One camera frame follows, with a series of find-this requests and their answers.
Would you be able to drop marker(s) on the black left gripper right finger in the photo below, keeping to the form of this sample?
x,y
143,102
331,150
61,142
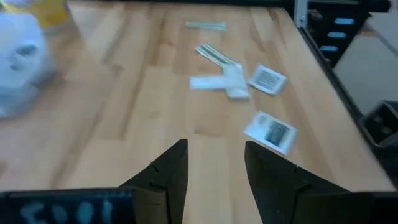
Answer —
x,y
270,183

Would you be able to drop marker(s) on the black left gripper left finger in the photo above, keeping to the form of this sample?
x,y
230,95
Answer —
x,y
168,180

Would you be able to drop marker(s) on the green striped bandage wrapper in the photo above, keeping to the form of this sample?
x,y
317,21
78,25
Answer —
x,y
214,55
205,26

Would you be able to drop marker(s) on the white square wipe packet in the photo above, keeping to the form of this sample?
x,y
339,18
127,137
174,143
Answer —
x,y
267,80
272,132

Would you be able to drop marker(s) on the white bandage wrapper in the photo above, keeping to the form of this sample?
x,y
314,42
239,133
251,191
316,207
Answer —
x,y
237,90
205,83

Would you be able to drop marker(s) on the clear plastic bin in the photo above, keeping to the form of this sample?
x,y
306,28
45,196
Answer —
x,y
21,62

